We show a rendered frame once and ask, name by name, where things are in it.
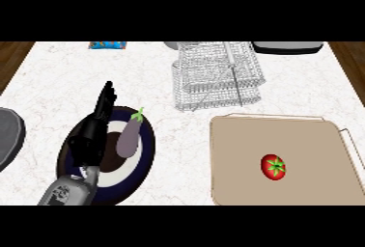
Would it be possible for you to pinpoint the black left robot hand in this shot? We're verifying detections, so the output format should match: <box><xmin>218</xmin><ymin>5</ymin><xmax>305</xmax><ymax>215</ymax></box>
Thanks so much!
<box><xmin>66</xmin><ymin>80</ymin><xmax>119</xmax><ymax>170</ymax></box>

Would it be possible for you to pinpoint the red tomato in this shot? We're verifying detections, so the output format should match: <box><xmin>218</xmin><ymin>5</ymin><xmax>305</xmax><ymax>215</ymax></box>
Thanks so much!
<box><xmin>261</xmin><ymin>153</ymin><xmax>289</xmax><ymax>181</ymax></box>

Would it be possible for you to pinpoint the beige tray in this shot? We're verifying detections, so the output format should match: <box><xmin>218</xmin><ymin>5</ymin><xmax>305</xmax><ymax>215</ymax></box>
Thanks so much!
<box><xmin>209</xmin><ymin>112</ymin><xmax>365</xmax><ymax>206</ymax></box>

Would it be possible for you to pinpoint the purple eggplant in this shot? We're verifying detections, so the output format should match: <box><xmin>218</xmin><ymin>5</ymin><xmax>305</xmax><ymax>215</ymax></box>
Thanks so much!
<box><xmin>116</xmin><ymin>107</ymin><xmax>145</xmax><ymax>159</ymax></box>

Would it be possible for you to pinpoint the dark blue round plate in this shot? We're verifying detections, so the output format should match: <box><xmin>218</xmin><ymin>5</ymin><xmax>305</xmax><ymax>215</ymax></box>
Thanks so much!
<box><xmin>57</xmin><ymin>105</ymin><xmax>157</xmax><ymax>206</ymax></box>

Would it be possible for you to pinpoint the grey round object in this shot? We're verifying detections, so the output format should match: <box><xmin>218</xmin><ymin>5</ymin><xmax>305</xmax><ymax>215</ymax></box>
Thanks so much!
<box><xmin>0</xmin><ymin>107</ymin><xmax>27</xmax><ymax>173</ymax></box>

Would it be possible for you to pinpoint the blue patterned packet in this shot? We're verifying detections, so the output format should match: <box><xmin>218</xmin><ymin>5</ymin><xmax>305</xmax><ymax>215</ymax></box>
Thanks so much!
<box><xmin>89</xmin><ymin>41</ymin><xmax>129</xmax><ymax>50</ymax></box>

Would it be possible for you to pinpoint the grey rounded object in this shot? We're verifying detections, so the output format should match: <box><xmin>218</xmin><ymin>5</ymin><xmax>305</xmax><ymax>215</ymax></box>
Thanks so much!
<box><xmin>163</xmin><ymin>41</ymin><xmax>182</xmax><ymax>51</ymax></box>

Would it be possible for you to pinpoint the white wire tiered basket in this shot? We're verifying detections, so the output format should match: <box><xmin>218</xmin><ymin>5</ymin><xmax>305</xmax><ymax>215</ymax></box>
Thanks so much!
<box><xmin>172</xmin><ymin>41</ymin><xmax>266</xmax><ymax>113</ymax></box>

